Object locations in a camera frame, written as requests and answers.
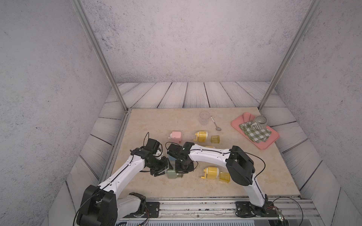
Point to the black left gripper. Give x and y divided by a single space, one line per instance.
166 165

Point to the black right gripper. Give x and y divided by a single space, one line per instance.
188 169

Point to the green pencil sharpener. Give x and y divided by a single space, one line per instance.
172 174

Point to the pink pencil sharpener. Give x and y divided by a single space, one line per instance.
175 136

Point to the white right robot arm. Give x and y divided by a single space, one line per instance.
239 165

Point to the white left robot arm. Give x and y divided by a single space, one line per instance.
101 205

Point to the yellow sharpener bottom row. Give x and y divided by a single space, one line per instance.
211 173

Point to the yellow sharpener row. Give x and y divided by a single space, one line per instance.
201 136
211 173

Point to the yellow sharpener top row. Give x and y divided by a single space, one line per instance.
201 136

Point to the olive yellow tray top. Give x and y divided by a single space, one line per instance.
215 139

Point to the yellow transparent tray bottom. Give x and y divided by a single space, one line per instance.
224 177

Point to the pink serving tray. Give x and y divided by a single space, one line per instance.
250 117

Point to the metal spoon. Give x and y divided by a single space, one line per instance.
213 120

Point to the clear plastic cup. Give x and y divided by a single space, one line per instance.
204 117

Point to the green checkered cloth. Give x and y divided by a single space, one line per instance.
256 136

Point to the striped ceramic mug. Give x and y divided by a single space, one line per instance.
259 123

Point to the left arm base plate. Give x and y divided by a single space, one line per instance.
151 211

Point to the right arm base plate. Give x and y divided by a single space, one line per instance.
247 210

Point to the aluminium front rail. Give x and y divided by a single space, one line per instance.
220 211

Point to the left aluminium frame post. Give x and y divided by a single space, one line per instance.
98 51

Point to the aluminium frame post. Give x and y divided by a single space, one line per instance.
98 51
290 51

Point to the right aluminium frame post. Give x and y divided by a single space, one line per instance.
290 51

